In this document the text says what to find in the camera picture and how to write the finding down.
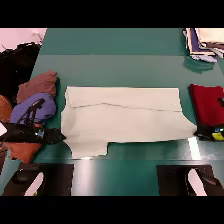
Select black garment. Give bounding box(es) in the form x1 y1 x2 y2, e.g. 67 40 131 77
0 42 42 103

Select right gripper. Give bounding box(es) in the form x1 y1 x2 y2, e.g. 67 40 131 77
194 123 224 143

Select folded cream garment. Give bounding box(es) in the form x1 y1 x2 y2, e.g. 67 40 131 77
194 27 224 48

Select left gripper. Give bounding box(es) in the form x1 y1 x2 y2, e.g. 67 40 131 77
4 122 50 145

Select folded purple garment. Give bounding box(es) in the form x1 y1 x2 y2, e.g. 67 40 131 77
183 28 219 64

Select brown garment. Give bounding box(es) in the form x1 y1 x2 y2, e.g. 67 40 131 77
15 70 59 105

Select purple-blue garment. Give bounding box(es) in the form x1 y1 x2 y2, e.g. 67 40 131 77
9 92 58 126

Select orange-brown garment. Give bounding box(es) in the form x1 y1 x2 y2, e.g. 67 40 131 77
0 94 44 165

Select red garment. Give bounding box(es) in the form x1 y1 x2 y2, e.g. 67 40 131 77
189 83 224 128

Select cream white shirt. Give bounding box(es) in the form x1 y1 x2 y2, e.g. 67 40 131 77
60 86 198 160

